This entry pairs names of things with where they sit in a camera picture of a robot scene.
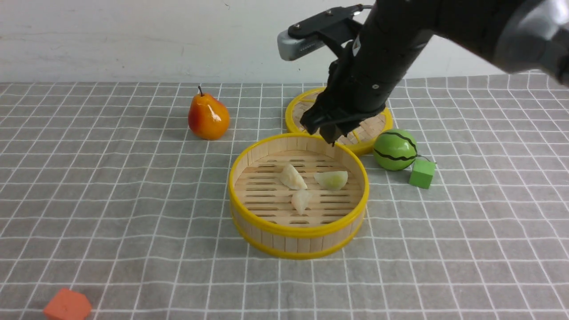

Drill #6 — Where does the green wooden cube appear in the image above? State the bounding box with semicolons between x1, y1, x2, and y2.
409;159;436;190

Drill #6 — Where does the bamboo steamer tray yellow rim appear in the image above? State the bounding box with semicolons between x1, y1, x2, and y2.
227;133;369;259

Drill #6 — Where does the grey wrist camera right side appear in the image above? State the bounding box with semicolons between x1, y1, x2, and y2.
277;4;369;61

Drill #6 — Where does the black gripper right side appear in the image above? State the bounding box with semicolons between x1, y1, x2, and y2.
301;27;427;146

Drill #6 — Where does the green striped toy watermelon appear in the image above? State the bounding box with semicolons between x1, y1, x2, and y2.
373;129;418;172

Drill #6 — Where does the orange red toy pear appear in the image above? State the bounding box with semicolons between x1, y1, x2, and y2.
188;86;230;140

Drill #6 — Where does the white dumpling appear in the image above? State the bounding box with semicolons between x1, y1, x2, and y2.
291;190;313;216
279;164;308;190

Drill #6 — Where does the orange wooden block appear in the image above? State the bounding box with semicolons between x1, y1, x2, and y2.
43;288;92;320

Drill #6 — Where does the yellowish dumpling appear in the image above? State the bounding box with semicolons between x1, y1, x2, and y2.
313;171;349;191

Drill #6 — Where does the woven bamboo steamer lid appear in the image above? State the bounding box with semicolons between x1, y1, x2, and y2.
284;87;393;156

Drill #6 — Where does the grey checked tablecloth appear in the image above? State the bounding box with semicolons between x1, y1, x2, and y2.
0;73;569;320

